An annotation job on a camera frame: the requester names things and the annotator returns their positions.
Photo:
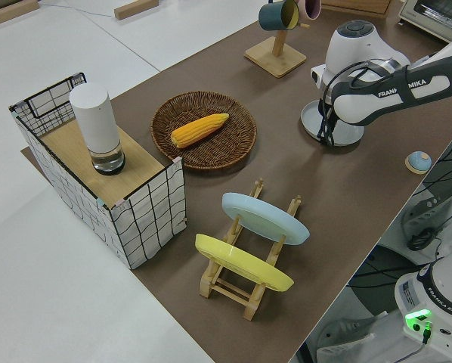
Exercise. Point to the wooden dish rack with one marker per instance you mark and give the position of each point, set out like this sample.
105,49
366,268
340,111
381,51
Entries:
230,291

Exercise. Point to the brown table mat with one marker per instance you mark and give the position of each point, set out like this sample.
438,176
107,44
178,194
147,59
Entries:
343,208

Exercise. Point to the white cylinder bottle glass base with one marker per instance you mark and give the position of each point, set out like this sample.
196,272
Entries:
95,121

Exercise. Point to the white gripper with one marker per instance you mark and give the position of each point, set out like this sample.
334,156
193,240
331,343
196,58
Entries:
319,77

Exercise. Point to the wooden mug tree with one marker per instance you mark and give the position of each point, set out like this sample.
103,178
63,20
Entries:
277,58

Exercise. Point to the teal mug yellow inside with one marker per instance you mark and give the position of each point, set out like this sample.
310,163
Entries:
269,17

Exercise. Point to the white toaster oven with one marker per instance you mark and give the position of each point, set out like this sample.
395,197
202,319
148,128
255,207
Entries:
430,15

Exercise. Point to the wooden block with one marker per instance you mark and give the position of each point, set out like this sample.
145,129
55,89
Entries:
8,11
135,8

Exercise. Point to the gray ceramic plate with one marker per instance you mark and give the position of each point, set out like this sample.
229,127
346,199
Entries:
345,135

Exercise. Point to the yellow corn cob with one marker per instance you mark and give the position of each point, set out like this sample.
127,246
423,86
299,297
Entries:
197,130

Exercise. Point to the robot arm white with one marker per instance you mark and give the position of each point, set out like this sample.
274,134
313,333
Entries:
362,104

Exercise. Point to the light blue plate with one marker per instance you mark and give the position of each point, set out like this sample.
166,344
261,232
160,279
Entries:
264,217

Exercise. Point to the pink mug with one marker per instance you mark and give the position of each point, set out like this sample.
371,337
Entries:
311,8

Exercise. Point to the round wicker basket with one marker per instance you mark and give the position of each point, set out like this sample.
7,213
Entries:
211,153

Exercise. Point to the yellow plate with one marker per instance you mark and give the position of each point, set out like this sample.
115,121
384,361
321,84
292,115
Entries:
241,261

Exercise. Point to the wooden cabinet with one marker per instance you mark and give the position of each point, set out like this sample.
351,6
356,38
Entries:
358,5

